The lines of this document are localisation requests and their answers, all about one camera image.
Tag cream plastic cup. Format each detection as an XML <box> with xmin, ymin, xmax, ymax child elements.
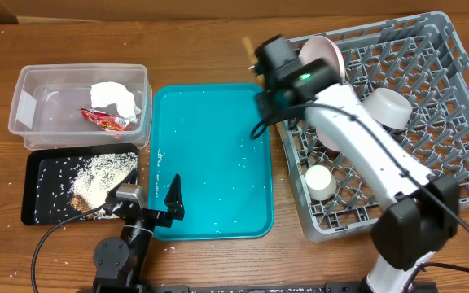
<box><xmin>305</xmin><ymin>164</ymin><xmax>336</xmax><ymax>201</ymax></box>

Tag red snack wrapper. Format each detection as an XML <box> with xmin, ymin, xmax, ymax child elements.
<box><xmin>80</xmin><ymin>108</ymin><xmax>131</xmax><ymax>131</ymax></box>

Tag pink bowl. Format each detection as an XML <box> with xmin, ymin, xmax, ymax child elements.
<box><xmin>316</xmin><ymin>127</ymin><xmax>340</xmax><ymax>152</ymax></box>

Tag grey-white bowl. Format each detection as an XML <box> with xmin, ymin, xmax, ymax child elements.
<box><xmin>362</xmin><ymin>88</ymin><xmax>413</xmax><ymax>129</ymax></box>

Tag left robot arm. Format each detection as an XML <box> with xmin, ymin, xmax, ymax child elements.
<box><xmin>93</xmin><ymin>170</ymin><xmax>185</xmax><ymax>292</ymax></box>

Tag wooden chopstick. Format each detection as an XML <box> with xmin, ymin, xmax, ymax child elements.
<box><xmin>242</xmin><ymin>37</ymin><xmax>258</xmax><ymax>76</ymax></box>

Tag white tissue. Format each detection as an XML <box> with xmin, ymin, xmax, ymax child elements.
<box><xmin>90</xmin><ymin>81</ymin><xmax>141</xmax><ymax>123</ymax></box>

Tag brown food scrap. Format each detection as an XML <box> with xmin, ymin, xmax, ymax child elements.
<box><xmin>69</xmin><ymin>195</ymin><xmax>91</xmax><ymax>213</ymax></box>

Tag black tray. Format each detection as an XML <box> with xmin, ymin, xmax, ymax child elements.
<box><xmin>21</xmin><ymin>144</ymin><xmax>138</xmax><ymax>225</ymax></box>

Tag clear plastic bin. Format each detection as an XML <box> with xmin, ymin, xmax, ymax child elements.
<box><xmin>8</xmin><ymin>63</ymin><xmax>152</xmax><ymax>150</ymax></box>

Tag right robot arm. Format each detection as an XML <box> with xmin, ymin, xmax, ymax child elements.
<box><xmin>251</xmin><ymin>35</ymin><xmax>460</xmax><ymax>292</ymax></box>

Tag grey dishwasher rack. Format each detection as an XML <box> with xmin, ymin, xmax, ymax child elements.
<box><xmin>278</xmin><ymin>11</ymin><xmax>469</xmax><ymax>243</ymax></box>

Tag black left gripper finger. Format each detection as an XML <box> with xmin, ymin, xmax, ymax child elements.
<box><xmin>112</xmin><ymin>168</ymin><xmax>138</xmax><ymax>194</ymax></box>
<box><xmin>164</xmin><ymin>174</ymin><xmax>185</xmax><ymax>221</ymax></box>

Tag teal plastic tray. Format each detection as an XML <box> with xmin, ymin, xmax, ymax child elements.
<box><xmin>147</xmin><ymin>83</ymin><xmax>274</xmax><ymax>241</ymax></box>

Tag pink round plate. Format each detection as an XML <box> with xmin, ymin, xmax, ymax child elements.
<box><xmin>299</xmin><ymin>36</ymin><xmax>345</xmax><ymax>81</ymax></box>

